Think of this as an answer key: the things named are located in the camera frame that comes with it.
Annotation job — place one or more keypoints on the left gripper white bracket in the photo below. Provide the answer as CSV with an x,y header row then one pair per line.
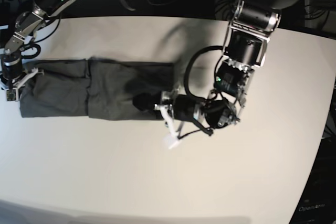
x,y
175,109

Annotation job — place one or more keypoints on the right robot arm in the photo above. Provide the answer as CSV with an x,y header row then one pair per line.
x,y
25,25

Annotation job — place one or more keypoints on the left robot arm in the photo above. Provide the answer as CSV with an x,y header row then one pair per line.
x,y
243,50

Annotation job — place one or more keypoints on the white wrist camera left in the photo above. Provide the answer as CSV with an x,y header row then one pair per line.
x,y
171,141

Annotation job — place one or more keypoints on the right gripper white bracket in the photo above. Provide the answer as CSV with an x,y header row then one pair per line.
x,y
14,75

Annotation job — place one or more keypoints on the grey T-shirt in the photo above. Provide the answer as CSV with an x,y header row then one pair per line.
x,y
96,88

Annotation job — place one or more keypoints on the black OpenArm box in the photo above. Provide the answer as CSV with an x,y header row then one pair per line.
x,y
317,202

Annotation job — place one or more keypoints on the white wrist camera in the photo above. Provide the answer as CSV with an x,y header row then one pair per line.
x,y
12,95
171,141

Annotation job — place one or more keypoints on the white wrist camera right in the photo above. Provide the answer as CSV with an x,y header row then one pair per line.
x,y
12,95

